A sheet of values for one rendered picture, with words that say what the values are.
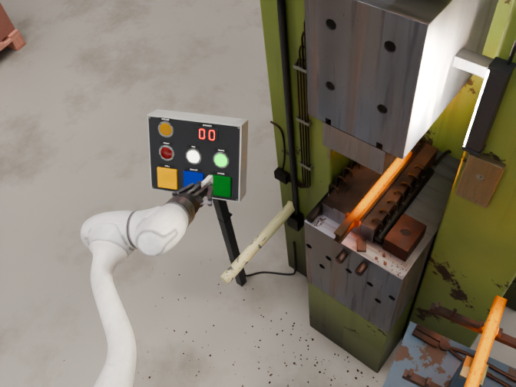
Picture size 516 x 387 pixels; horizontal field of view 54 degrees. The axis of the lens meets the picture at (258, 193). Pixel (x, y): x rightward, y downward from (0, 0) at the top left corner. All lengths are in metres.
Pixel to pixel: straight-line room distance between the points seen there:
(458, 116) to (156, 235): 1.09
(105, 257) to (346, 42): 0.79
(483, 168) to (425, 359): 0.65
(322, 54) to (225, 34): 2.92
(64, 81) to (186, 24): 1.06
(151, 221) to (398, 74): 0.68
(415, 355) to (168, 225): 0.89
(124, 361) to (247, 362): 1.40
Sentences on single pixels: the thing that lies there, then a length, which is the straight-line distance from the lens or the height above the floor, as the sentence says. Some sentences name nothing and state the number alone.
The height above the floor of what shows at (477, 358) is 1.04.
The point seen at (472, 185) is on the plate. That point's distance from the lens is 1.49.
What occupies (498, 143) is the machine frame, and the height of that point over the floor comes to 1.41.
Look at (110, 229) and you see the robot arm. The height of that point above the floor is 1.32.
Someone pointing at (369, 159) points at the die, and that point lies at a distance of 1.42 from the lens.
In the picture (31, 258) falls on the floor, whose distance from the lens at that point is 3.18.
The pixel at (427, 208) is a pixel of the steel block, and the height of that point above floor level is 0.92.
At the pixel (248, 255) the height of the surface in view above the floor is 0.64.
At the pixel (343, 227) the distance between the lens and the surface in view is 1.63.
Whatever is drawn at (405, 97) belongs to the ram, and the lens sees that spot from 1.21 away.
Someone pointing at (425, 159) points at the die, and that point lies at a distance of 1.86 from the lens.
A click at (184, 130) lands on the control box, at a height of 1.16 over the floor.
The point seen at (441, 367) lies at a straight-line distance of 1.75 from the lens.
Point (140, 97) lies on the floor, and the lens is 3.78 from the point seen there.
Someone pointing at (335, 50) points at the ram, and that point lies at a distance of 1.25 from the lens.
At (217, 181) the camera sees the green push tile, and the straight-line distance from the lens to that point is 1.76.
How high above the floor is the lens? 2.38
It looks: 53 degrees down
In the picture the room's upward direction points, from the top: 10 degrees counter-clockwise
